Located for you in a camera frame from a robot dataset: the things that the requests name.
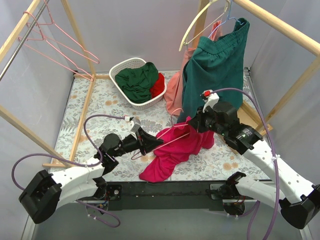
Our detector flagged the green garment in basket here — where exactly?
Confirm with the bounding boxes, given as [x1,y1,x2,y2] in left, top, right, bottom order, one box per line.
[114,62,159,104]

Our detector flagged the dark green hanging shorts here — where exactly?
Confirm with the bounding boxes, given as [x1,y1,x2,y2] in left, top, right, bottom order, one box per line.
[177,18,250,123]

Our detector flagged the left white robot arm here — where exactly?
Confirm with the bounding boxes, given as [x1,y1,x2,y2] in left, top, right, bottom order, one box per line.
[18,127,164,224]

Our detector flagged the left wooden clothes rack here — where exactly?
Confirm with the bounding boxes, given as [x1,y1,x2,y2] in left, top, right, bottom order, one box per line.
[0,0,99,169]

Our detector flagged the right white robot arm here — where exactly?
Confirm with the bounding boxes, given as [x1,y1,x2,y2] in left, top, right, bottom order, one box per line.
[189,102,320,229]

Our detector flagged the white plastic laundry basket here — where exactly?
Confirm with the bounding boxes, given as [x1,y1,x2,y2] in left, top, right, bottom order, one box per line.
[109,57,167,110]

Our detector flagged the salmon pink hanging garment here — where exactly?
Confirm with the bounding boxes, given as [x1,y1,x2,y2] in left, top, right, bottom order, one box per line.
[164,20,223,117]

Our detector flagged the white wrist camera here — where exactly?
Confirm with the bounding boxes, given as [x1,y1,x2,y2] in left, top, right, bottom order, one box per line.
[200,89,220,113]
[124,115,141,133]

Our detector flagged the blue wire hanger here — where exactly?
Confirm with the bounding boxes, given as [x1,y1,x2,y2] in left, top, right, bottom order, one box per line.
[208,0,244,38]

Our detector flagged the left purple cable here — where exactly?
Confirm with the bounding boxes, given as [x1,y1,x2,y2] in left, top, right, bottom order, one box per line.
[11,114,132,229]

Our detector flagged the floral patterned table mat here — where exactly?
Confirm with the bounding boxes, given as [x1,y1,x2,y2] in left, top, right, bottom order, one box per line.
[55,79,268,182]

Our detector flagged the right wooden clothes rack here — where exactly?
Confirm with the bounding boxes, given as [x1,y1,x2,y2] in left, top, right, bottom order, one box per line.
[193,0,320,142]

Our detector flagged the pink wire hanger on rack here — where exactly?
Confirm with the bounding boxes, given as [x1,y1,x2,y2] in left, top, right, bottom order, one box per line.
[17,0,100,82]

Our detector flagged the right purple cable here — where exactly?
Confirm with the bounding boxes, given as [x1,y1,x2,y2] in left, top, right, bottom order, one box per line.
[212,87,280,240]

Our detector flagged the wooden clothes rack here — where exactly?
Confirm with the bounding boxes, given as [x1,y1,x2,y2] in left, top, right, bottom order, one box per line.
[193,0,320,142]
[0,0,99,169]

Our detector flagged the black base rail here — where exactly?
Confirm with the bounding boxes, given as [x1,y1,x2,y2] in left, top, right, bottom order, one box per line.
[99,180,248,213]

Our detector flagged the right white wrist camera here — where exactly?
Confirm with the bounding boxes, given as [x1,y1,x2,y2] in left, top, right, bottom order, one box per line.
[200,89,220,113]

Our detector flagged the magenta t shirt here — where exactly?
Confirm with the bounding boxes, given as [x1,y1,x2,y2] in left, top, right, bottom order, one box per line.
[139,116,214,183]

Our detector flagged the cream plastic hanger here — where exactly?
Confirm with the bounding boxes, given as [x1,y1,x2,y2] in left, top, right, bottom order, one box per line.
[178,0,231,52]

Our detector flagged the purple cable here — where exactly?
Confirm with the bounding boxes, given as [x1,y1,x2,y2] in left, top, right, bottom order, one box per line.
[212,87,280,240]
[11,114,132,229]

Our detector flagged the red garment in basket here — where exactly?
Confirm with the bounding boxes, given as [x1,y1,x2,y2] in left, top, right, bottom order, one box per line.
[149,72,165,99]

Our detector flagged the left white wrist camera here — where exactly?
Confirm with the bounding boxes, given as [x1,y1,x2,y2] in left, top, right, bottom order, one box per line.
[124,115,141,133]

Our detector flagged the pink wire hanger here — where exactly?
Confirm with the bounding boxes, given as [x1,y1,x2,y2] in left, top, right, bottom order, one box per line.
[130,107,192,161]
[17,0,100,82]

